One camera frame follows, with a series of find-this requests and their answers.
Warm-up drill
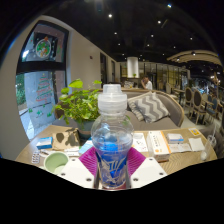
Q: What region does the pill blister pack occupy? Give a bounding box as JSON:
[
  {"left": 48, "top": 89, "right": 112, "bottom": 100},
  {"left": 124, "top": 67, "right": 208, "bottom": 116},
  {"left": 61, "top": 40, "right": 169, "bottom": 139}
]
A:
[{"left": 30, "top": 150, "right": 42, "bottom": 165}]

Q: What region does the white paper receipt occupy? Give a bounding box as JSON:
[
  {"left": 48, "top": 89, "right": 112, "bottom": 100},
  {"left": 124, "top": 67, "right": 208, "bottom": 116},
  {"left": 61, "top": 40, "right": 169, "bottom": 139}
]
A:
[{"left": 167, "top": 142, "right": 193, "bottom": 154}]

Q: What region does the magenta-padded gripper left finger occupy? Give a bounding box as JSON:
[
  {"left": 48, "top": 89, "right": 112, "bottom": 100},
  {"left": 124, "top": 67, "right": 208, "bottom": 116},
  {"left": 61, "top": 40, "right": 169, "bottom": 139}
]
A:
[{"left": 57, "top": 146, "right": 100, "bottom": 190}]

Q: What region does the group of ceiling lights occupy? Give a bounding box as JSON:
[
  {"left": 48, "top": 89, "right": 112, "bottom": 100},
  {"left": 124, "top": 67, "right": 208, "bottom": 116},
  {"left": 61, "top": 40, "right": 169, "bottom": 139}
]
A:
[{"left": 96, "top": 2, "right": 201, "bottom": 58}]

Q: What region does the pale green mug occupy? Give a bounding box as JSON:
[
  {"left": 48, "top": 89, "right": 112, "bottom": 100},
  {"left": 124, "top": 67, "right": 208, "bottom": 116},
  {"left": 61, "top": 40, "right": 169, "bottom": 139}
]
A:
[{"left": 43, "top": 151, "right": 71, "bottom": 175}]

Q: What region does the white napkin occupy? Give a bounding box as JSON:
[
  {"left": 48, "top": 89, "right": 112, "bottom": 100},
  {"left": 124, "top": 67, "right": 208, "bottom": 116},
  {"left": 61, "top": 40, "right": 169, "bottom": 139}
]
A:
[{"left": 187, "top": 136, "right": 206, "bottom": 153}]

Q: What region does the yellow card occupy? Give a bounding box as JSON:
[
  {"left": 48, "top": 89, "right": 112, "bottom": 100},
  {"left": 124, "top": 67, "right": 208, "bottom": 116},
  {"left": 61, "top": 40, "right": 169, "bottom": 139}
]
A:
[{"left": 187, "top": 127, "right": 203, "bottom": 137}]

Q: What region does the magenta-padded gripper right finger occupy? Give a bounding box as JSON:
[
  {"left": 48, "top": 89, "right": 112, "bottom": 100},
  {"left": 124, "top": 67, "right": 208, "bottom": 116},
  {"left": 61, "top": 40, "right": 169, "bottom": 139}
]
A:
[{"left": 125, "top": 146, "right": 168, "bottom": 190}]

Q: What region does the green potted plant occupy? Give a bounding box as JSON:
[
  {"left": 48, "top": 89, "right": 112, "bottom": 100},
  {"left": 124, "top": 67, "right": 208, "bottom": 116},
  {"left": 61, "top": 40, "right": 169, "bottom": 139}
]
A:
[{"left": 52, "top": 78, "right": 103, "bottom": 140}]

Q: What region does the white and orange box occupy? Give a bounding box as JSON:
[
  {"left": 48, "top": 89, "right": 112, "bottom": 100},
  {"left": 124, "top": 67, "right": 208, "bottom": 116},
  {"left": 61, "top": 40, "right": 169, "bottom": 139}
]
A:
[{"left": 146, "top": 130, "right": 172, "bottom": 163}]

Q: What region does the person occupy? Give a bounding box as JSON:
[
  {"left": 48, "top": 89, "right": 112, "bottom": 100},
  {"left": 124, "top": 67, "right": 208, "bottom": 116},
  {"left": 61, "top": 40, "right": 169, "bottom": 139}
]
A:
[{"left": 140, "top": 75, "right": 154, "bottom": 91}]

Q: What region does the grey curved sofa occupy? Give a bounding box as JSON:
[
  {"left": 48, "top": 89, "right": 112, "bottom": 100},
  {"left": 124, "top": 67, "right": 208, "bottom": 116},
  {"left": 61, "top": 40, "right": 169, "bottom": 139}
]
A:
[{"left": 96, "top": 86, "right": 186, "bottom": 132}]

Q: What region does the clear plastic cup with straw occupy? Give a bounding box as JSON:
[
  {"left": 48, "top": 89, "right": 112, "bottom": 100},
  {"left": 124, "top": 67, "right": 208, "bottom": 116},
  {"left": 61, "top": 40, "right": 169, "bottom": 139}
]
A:
[{"left": 199, "top": 127, "right": 218, "bottom": 162}]

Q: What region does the group of dining chairs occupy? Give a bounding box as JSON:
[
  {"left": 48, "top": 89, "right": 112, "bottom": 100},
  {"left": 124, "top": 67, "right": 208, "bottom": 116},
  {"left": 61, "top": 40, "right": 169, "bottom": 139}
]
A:
[{"left": 164, "top": 84, "right": 224, "bottom": 127}]

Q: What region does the clear blue-labelled drink bottle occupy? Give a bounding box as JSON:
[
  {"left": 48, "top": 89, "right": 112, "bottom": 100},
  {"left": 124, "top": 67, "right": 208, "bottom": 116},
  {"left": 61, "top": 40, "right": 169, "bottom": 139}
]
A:
[{"left": 90, "top": 83, "right": 135, "bottom": 190}]

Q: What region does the grey chevron pillow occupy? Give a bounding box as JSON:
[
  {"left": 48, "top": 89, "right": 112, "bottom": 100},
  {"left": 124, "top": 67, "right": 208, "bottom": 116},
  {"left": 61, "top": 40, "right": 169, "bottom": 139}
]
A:
[{"left": 127, "top": 91, "right": 171, "bottom": 124}]

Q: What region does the decorated window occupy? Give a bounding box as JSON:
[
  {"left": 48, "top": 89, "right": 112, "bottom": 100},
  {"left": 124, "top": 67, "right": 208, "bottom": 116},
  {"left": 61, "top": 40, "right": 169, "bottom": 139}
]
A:
[{"left": 15, "top": 20, "right": 70, "bottom": 141}]

